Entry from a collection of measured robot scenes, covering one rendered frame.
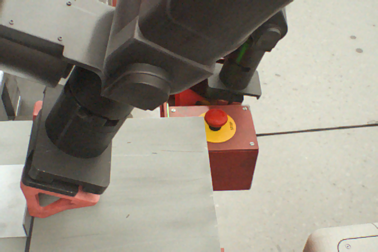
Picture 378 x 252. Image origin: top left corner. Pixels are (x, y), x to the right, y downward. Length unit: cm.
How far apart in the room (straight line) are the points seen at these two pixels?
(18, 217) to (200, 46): 30
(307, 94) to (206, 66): 183
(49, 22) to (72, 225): 23
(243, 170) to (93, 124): 53
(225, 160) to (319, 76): 139
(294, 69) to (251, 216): 76
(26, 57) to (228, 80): 59
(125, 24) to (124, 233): 25
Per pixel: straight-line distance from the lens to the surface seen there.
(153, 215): 53
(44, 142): 45
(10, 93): 77
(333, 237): 142
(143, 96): 34
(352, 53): 239
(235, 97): 95
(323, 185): 186
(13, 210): 55
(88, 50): 37
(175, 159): 57
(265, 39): 83
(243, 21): 29
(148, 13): 30
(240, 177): 93
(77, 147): 44
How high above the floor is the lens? 144
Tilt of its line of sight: 48 degrees down
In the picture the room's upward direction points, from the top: 4 degrees clockwise
